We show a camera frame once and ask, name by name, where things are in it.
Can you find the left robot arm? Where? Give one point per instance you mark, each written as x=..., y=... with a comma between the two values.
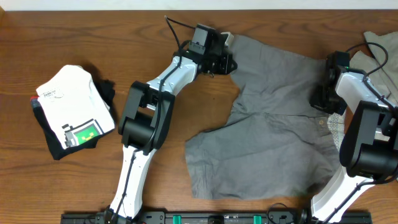
x=145, y=120

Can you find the grey shorts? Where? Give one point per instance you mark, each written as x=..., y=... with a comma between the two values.
x=273, y=143

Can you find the folded white printed t-shirt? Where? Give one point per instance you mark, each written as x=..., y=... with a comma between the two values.
x=73, y=107

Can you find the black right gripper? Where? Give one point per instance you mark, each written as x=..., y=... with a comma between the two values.
x=314, y=102

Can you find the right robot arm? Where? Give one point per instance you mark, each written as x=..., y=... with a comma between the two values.
x=368, y=151

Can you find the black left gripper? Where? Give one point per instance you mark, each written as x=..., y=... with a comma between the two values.
x=222, y=68

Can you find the folded black garment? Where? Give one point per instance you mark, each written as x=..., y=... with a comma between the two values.
x=107, y=92

